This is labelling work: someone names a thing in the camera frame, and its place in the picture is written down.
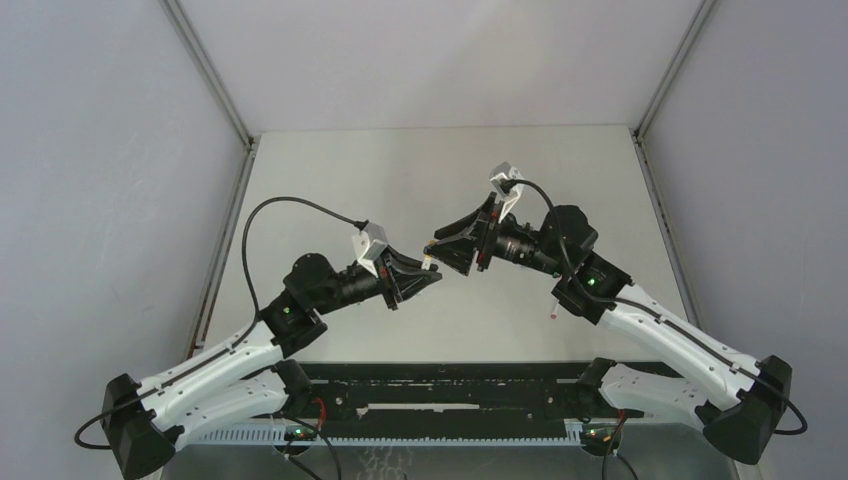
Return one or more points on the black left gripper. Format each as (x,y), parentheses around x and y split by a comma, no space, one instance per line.
(402,286)

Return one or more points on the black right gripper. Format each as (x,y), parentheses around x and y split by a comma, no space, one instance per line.
(456,246)

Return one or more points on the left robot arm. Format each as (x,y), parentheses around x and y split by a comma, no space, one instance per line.
(251,373)

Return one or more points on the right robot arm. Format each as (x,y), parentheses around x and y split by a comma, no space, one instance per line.
(734,399)

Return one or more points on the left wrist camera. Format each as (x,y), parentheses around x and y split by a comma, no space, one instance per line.
(368,244)

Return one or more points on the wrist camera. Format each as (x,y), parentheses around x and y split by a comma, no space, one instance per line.
(368,244)
(505,180)

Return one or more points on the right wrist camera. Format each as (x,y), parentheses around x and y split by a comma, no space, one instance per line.
(505,180)

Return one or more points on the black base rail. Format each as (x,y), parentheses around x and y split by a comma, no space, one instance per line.
(453,401)

